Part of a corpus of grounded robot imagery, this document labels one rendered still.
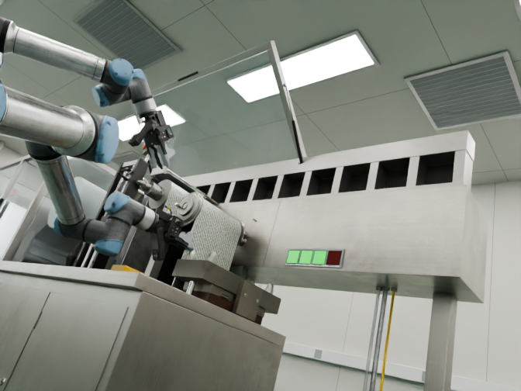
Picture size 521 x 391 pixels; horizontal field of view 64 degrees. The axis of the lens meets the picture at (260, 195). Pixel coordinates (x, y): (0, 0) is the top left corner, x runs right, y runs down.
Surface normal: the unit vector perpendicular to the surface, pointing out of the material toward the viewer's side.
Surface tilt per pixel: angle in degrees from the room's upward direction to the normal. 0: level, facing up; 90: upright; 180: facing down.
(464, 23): 180
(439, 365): 90
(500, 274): 90
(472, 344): 90
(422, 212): 90
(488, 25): 180
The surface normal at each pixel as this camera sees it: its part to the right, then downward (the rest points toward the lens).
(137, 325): 0.75, -0.07
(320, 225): -0.61, -0.47
